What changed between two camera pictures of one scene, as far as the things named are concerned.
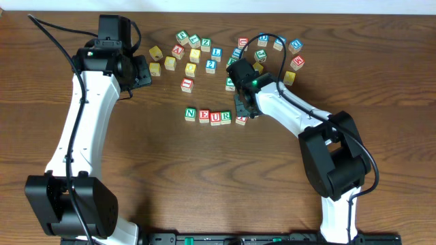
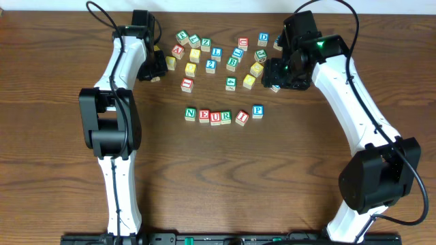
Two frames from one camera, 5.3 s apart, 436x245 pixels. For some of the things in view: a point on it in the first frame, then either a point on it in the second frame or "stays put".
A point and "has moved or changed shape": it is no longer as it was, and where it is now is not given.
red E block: [204, 116] stays put
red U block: [215, 118] stays put
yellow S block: [154, 69] has moved or changed shape
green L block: [194, 41] stays put
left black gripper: [142, 73] -> [154, 68]
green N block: [190, 113] stays put
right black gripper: [243, 111] -> [272, 78]
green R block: [225, 118] stays put
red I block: [241, 120] stays put
